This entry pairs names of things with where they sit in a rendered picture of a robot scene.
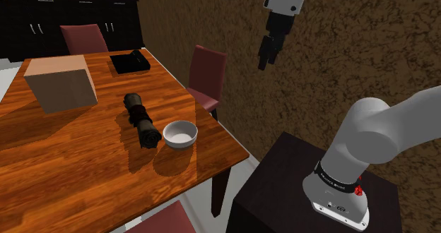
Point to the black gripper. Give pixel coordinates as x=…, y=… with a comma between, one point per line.
x=279, y=25

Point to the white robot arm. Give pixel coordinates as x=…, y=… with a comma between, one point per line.
x=365, y=139

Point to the red dining chair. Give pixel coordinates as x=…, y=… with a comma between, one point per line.
x=165, y=220
x=84, y=39
x=206, y=77

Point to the white bowl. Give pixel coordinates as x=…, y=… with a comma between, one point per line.
x=180, y=134

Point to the dark robot stand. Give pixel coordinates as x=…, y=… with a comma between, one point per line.
x=279, y=191

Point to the black flat box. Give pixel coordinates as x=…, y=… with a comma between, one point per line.
x=130, y=63

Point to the black rolled cloth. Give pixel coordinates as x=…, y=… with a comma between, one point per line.
x=141, y=120

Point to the black sideboard cabinet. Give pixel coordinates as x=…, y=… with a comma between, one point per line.
x=69, y=19

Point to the brown cardboard box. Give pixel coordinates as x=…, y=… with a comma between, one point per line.
x=60, y=84

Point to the wooden dining table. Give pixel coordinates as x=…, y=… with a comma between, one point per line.
x=86, y=163

